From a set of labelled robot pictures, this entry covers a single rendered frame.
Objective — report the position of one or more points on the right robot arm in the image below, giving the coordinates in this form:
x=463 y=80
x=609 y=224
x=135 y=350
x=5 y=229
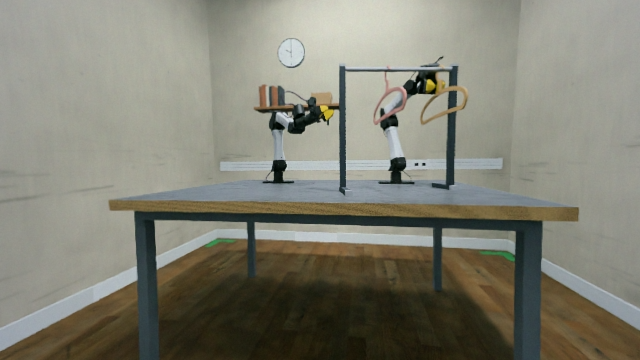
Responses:
x=293 y=127

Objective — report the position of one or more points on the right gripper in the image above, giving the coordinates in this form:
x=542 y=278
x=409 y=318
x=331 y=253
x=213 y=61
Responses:
x=316 y=112

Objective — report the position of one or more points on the pink clothes hanger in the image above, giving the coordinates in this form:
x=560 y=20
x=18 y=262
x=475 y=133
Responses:
x=400 y=89

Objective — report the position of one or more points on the dark grey hanging rack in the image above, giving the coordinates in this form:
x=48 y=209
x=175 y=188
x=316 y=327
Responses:
x=451 y=119

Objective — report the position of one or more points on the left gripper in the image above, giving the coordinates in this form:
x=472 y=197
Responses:
x=429 y=86

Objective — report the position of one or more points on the tan clothes hanger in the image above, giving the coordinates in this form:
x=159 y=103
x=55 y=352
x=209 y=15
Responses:
x=441 y=91

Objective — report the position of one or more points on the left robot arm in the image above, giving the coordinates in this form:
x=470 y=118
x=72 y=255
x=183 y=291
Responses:
x=391 y=123

